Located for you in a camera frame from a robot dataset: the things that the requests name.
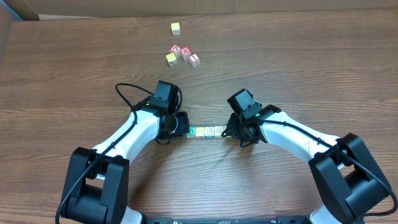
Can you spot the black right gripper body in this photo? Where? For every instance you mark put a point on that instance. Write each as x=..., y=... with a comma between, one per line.
x=232, y=128

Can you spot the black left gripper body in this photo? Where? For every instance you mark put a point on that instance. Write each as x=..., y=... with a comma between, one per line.
x=182, y=123

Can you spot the plain wooden picture block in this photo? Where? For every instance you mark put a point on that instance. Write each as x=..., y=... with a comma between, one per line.
x=191, y=132

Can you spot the yellow-topped wooden block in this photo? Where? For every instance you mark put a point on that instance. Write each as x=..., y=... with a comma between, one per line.
x=200, y=132

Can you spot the blue-topped wooden letter block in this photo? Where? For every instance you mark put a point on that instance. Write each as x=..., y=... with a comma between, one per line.
x=218, y=131

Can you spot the wooden block letter E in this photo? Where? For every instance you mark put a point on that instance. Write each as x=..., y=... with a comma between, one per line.
x=209, y=132

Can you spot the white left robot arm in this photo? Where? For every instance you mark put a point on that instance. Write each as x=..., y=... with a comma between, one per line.
x=97, y=179

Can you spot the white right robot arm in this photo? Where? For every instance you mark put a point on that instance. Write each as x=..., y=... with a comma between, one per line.
x=351, y=184

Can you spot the yellow wooden block left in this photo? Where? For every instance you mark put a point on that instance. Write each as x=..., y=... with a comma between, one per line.
x=171, y=59

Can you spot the yellow wooden block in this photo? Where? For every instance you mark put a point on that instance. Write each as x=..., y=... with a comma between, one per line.
x=175, y=28
x=171, y=59

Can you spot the red block letter I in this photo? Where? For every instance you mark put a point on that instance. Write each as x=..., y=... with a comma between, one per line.
x=194, y=60

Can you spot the red block letter M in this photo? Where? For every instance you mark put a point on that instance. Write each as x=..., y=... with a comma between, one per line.
x=185, y=53

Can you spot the red block letter C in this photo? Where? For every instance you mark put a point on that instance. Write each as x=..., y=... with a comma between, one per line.
x=176, y=50

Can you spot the far yellow wooden block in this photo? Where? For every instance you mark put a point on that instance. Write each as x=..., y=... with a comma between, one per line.
x=175, y=28

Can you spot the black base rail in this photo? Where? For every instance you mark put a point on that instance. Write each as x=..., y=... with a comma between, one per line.
x=277, y=220

